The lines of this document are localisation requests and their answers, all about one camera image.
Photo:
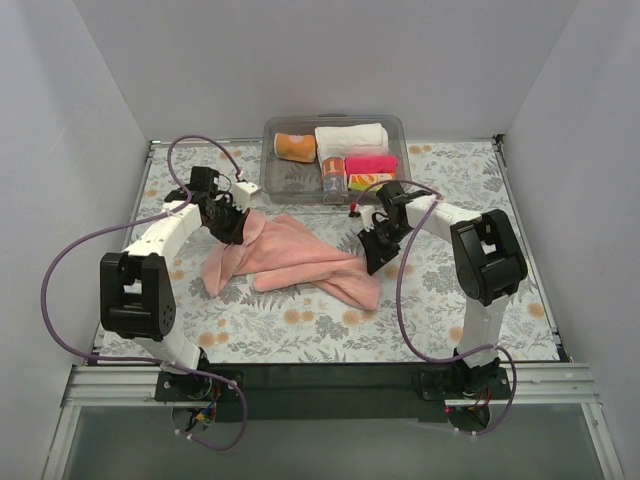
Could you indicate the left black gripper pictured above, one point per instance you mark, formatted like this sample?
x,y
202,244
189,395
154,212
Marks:
x,y
231,226

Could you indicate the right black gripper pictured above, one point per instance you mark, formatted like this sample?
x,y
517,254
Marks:
x,y
379,244

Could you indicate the rabbit print towel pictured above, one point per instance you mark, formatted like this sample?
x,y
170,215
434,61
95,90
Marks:
x,y
334,175

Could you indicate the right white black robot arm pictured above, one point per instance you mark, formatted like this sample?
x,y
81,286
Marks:
x,y
489,266

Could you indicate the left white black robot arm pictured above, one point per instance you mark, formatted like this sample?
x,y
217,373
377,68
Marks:
x,y
136,297

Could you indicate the orange print rolled towel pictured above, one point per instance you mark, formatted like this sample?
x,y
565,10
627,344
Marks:
x,y
372,182

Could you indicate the hot pink rolled towel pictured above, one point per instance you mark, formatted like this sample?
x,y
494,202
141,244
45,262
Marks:
x,y
373,164

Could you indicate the clear plastic bin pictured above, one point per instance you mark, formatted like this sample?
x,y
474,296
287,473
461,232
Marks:
x,y
288,182

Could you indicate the white rolled towel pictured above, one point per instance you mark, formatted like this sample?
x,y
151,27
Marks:
x,y
357,140

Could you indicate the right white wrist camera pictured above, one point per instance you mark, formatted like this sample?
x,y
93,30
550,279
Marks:
x,y
364,213

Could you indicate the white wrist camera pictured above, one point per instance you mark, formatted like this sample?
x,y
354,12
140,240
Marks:
x,y
364,213
242,192

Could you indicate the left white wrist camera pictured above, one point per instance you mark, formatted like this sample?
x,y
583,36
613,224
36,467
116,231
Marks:
x,y
242,192

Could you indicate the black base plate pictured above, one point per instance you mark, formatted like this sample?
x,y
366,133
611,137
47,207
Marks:
x,y
331,391

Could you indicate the aluminium frame rail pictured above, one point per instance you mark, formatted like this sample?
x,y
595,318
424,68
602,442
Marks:
x,y
537,383

